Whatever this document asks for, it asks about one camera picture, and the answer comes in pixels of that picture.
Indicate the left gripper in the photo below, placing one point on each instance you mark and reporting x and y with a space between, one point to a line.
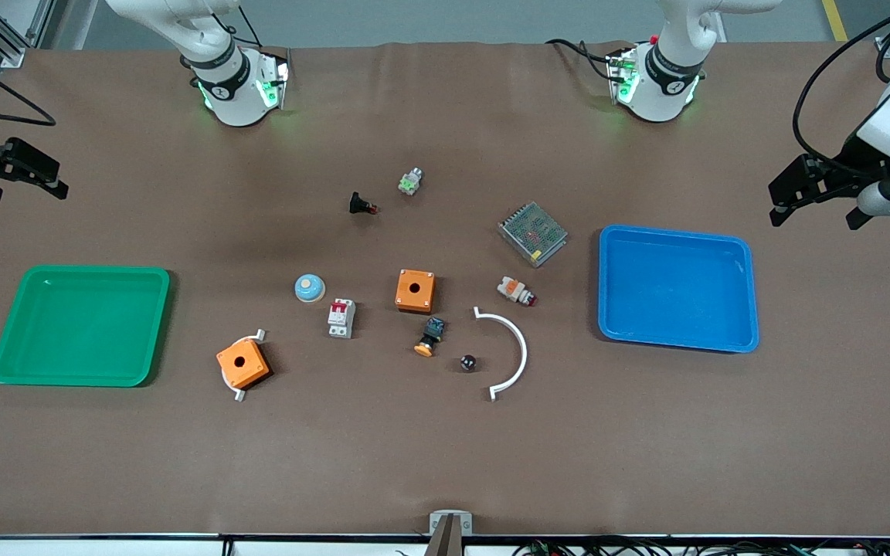
848 164

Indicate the white red circuit breaker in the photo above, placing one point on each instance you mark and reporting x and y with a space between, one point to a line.
341 318

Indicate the small black capacitor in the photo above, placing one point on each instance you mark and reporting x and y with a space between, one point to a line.
468 363

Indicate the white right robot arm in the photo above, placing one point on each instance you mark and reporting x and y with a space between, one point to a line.
229 93

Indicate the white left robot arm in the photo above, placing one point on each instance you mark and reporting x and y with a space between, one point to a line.
669 85

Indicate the green plastic tray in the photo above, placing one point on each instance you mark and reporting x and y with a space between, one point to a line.
82 324

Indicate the blue plastic tray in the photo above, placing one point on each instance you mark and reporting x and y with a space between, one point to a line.
677 289

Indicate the orange box with brackets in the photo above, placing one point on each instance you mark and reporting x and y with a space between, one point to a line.
260 335

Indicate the orange button box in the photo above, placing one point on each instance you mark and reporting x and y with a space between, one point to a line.
415 291
242 364

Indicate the blue round buzzer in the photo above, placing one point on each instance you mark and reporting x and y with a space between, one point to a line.
310 289

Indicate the metal mesh power supply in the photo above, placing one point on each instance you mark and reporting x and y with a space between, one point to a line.
532 234

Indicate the black red indicator lamp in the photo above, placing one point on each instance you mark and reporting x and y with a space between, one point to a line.
360 204

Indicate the green white push button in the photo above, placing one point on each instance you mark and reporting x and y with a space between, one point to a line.
411 181

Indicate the black yellow push button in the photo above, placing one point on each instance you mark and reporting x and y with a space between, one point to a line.
431 336

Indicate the brown table mat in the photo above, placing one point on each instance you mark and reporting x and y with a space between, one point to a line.
445 448

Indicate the aluminium frame profile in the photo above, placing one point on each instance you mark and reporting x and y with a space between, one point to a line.
5 50
887 45

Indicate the white red push switch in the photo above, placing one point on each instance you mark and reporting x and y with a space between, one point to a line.
514 290

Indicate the large white arc bracket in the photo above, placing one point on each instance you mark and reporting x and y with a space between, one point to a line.
523 347

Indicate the grey metal bracket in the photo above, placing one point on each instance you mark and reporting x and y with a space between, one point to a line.
439 516

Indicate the brown tapered post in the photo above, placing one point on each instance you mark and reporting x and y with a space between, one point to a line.
445 540

